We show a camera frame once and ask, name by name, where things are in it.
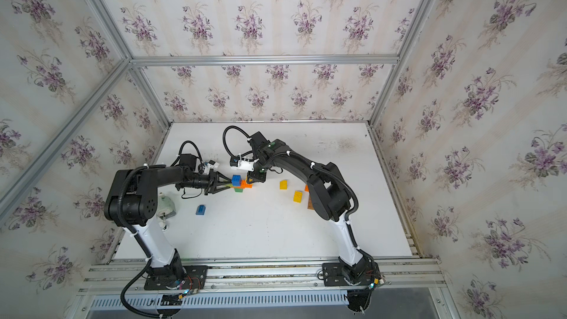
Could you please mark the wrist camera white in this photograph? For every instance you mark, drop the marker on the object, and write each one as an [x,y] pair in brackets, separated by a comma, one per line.
[211,165]
[242,164]

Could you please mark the blue sloped lego brick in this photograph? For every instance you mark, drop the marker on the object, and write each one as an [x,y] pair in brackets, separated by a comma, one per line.
[200,211]

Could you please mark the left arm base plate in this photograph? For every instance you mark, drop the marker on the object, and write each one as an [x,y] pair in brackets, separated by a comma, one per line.
[190,277]

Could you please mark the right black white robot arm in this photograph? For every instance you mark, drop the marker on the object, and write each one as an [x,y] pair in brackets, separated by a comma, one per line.
[332,199]

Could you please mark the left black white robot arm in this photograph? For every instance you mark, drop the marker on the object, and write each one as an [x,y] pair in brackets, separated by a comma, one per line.
[132,204]

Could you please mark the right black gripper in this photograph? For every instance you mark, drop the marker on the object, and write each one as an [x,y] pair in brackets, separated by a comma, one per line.
[252,176]

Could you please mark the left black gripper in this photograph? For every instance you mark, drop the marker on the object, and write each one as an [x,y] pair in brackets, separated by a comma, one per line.
[211,183]

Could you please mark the aluminium front rail frame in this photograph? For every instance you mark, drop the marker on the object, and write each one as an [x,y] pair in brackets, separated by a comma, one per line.
[230,283]

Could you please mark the blue square lego brick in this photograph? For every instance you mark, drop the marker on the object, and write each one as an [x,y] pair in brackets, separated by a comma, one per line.
[236,181]

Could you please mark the yellow lego brick centre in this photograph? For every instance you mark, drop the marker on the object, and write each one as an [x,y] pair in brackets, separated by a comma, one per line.
[298,196]

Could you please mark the yellow square lego brick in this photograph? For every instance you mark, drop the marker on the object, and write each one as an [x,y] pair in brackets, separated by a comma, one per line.
[283,184]

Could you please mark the orange long lego brick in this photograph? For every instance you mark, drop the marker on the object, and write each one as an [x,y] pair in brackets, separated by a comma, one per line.
[245,184]

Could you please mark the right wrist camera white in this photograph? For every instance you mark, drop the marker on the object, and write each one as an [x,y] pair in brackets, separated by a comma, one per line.
[242,164]

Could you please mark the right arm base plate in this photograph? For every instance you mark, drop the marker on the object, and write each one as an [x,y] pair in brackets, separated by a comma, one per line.
[364,273]

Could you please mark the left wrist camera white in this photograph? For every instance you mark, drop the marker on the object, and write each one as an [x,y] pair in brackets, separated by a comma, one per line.
[211,165]

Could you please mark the white small device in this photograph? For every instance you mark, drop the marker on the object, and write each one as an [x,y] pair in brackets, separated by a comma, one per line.
[166,207]

